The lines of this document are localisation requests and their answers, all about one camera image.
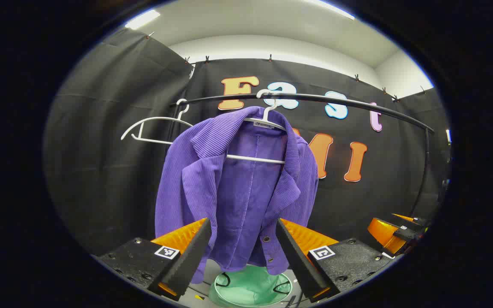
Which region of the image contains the plain dark side cloth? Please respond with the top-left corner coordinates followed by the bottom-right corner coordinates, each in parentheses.
top-left (43, 28), bottom-right (193, 255)

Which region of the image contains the green laundry hamper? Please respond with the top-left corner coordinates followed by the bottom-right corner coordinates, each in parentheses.
top-left (208, 264), bottom-right (293, 308)

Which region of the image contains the row of small cloth clips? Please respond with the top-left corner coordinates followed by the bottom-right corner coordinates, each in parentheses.
top-left (145, 31), bottom-right (426, 103)

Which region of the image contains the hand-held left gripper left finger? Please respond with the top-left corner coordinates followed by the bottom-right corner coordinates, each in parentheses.
top-left (95, 217), bottom-right (213, 301)

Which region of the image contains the purple corduroy jacket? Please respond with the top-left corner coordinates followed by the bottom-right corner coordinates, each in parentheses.
top-left (155, 106), bottom-right (319, 284)

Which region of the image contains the black backdrop cloth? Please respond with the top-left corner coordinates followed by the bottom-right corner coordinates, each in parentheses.
top-left (146, 58), bottom-right (450, 257)

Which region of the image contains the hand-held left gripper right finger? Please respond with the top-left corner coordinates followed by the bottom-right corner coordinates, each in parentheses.
top-left (276, 218), bottom-right (395, 303)

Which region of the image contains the ceiling light panel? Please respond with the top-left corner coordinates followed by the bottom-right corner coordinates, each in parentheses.
top-left (125, 9), bottom-right (160, 30)

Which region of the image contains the black metal clothes rail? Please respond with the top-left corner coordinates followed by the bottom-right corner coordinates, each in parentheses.
top-left (170, 93), bottom-right (435, 216)

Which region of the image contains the white plastic clothes hanger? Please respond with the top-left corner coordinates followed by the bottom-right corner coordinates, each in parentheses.
top-left (226, 89), bottom-right (288, 164)
top-left (121, 99), bottom-right (193, 145)

